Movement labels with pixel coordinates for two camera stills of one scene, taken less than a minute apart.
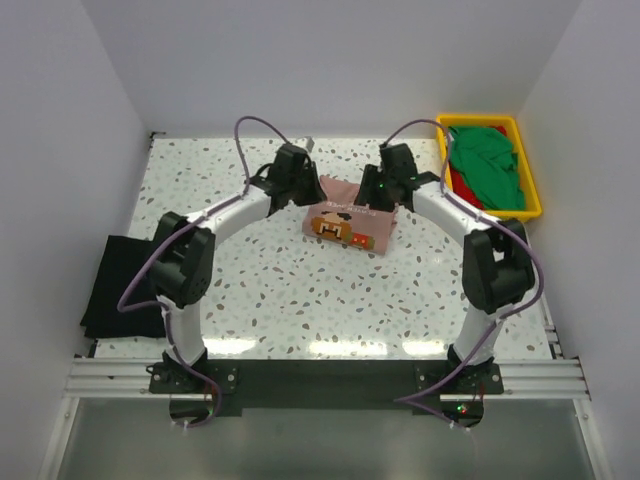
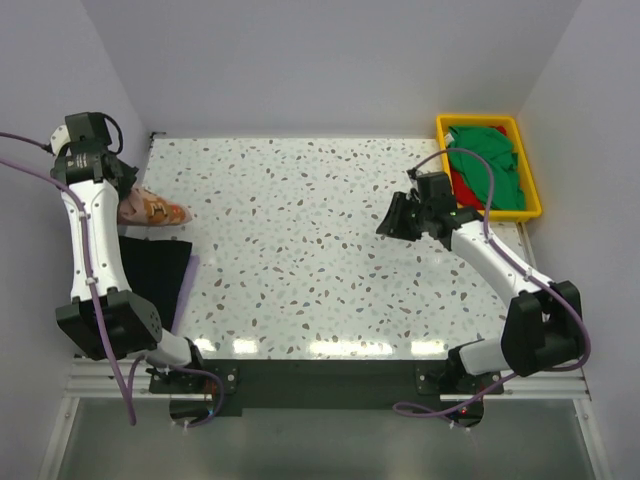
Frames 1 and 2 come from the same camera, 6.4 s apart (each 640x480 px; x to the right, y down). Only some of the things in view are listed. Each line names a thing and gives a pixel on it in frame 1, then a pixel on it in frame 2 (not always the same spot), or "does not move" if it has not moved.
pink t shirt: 338,219 to 141,208
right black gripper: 377,189 to 407,218
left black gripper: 306,185 to 123,171
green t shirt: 485,160 does not move
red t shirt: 460,185 does not move
